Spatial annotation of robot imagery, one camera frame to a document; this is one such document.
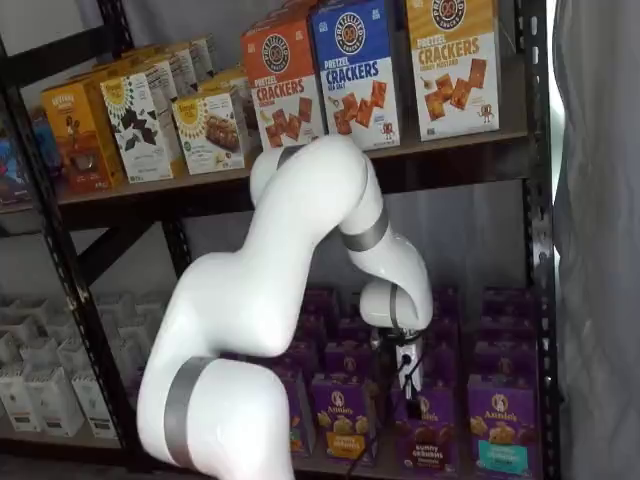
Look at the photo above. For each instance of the yellow honey mustard crackers box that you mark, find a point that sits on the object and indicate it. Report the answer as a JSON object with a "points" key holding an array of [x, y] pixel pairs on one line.
{"points": [[452, 70]]}

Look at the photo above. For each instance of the blue snack package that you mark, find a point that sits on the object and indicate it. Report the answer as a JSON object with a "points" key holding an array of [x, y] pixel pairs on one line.
{"points": [[12, 170], [46, 137]]}

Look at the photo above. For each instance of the white carton box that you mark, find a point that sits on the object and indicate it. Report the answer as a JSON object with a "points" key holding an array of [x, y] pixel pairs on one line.
{"points": [[41, 355], [95, 407], [32, 317], [20, 402], [10, 352], [55, 400], [75, 355], [115, 310]]}

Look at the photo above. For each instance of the white Sweet Thins box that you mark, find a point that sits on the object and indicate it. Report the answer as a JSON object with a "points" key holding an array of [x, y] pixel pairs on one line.
{"points": [[170, 75], [135, 130]]}

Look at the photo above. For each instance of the blue sea salt crackers box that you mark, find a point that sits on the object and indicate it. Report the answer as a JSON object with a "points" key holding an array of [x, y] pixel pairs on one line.
{"points": [[355, 75]]}

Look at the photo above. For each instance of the white Simple Mills bar box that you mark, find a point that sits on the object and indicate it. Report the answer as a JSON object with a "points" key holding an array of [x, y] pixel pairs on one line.
{"points": [[210, 135], [225, 82]]}

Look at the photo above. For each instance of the grey shelf board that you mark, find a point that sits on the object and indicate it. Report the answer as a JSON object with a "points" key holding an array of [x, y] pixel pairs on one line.
{"points": [[50, 442]]}

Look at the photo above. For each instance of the wooden shelf board crackers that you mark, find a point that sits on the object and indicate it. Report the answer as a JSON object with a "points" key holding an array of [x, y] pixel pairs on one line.
{"points": [[210, 181]]}

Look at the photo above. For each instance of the purple Annie's box teal patch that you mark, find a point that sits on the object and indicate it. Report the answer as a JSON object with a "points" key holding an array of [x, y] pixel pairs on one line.
{"points": [[505, 359], [507, 329], [502, 430]]}

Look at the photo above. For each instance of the purple Annie's box green patch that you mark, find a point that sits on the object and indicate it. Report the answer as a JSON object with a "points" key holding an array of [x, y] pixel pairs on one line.
{"points": [[302, 415]]}

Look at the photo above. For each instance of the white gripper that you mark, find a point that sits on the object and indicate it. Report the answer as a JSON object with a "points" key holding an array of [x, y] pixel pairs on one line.
{"points": [[410, 365]]}

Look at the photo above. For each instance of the purple Annie's box brown patch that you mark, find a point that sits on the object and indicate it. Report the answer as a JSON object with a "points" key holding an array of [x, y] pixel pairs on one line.
{"points": [[425, 445], [440, 370], [442, 331], [445, 302]]}

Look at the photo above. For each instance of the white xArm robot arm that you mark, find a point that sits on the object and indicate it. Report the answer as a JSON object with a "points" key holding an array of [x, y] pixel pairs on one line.
{"points": [[225, 300]]}

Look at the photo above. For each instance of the purple Annie's box yellow patch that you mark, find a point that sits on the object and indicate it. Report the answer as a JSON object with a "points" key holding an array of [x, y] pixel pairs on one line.
{"points": [[344, 420], [352, 331], [350, 360]]}

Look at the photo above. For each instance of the orange cheddar pretzel crackers box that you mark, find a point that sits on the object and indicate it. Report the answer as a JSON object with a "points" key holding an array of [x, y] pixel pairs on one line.
{"points": [[285, 90]]}

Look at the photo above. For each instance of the black metal shelving frame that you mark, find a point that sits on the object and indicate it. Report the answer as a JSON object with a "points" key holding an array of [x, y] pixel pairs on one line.
{"points": [[537, 250]]}

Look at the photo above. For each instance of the orange Simple Mills box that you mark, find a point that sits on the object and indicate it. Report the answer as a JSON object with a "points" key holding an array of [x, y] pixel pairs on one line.
{"points": [[75, 140]]}

